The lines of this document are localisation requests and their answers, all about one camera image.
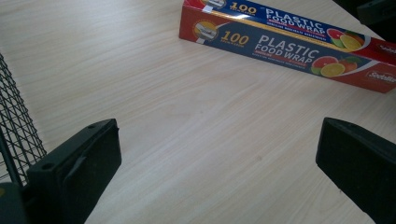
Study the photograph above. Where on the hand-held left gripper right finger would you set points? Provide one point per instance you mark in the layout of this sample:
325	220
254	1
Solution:
358	165

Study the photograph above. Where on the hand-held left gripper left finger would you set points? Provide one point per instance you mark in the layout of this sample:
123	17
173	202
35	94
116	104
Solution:
71	174

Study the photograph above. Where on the red and blue plastic wrap box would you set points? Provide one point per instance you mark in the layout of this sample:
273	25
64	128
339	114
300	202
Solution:
280	46

